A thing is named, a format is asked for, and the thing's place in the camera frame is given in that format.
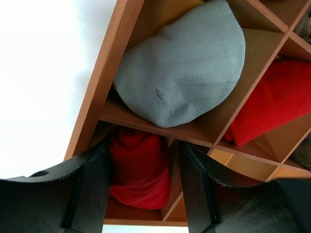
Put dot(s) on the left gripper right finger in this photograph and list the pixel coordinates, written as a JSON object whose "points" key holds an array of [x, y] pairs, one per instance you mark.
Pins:
{"points": [[220, 200]]}

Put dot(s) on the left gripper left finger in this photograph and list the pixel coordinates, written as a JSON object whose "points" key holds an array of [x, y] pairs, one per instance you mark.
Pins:
{"points": [[70, 197]]}

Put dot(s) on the red sock with white pattern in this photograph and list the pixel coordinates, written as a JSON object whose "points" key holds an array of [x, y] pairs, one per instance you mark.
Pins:
{"points": [[141, 169]]}

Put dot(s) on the dark brown black rolled sock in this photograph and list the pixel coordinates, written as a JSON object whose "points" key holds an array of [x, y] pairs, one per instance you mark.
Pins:
{"points": [[302, 154]]}

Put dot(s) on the red rolled sock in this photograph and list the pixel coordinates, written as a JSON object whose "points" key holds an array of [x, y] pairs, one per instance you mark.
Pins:
{"points": [[282, 95]]}

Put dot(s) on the light blue rolled sock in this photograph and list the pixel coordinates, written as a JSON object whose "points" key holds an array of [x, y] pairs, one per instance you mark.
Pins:
{"points": [[187, 69]]}

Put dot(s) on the orange wooden compartment tray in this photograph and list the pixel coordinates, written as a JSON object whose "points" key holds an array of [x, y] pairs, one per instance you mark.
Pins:
{"points": [[268, 26]]}

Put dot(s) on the beige brown striped rolled sock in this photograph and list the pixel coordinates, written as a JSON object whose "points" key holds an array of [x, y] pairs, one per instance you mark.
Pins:
{"points": [[303, 28]]}

